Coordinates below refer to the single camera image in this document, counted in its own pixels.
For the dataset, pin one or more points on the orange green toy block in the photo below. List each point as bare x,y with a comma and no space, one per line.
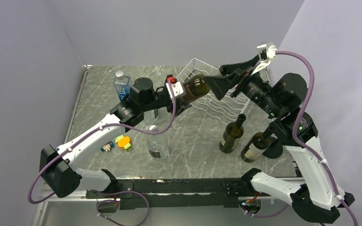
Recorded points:
124,142

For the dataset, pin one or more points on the clear silver cap bottle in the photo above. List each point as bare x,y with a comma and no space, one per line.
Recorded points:
158,145

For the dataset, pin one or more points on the black microphone stand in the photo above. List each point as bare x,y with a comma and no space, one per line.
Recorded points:
275,150

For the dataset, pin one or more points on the dark olive wine bottle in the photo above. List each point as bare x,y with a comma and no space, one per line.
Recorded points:
195,88

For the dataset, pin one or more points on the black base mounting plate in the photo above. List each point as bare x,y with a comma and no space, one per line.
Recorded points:
226,192

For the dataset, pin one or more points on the small clear silver-cap bottle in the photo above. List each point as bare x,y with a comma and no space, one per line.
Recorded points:
151,116

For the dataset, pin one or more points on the green labelled wine bottle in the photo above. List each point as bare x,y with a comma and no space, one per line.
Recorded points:
256,146

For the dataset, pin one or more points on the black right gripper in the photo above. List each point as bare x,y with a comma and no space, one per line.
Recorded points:
242,74

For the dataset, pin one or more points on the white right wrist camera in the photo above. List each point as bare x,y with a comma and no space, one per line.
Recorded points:
266,53

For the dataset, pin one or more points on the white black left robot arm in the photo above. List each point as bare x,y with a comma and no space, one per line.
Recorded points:
61,167

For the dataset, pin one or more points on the blue water bottle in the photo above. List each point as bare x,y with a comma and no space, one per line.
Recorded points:
122,84

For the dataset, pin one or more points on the white wire wine rack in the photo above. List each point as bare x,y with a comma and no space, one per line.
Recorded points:
225,110

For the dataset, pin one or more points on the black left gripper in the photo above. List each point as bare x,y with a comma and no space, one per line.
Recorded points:
181,106

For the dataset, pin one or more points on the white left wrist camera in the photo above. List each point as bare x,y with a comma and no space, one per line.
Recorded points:
175,88

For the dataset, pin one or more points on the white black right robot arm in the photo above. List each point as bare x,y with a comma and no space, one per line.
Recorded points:
319,198

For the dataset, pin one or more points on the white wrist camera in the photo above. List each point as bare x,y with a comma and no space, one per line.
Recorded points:
175,88
266,53

